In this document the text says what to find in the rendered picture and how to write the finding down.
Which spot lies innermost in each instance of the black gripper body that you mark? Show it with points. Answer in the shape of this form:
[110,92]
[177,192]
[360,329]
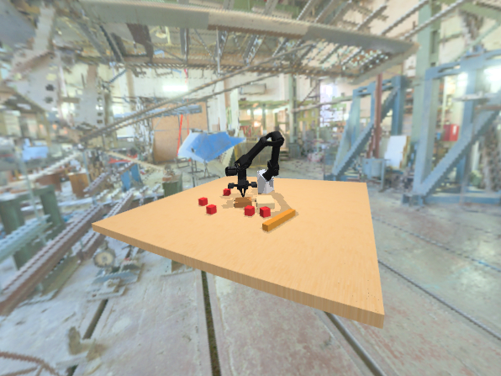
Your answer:
[232,185]

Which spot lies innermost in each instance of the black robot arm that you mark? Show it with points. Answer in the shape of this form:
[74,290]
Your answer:
[246,160]

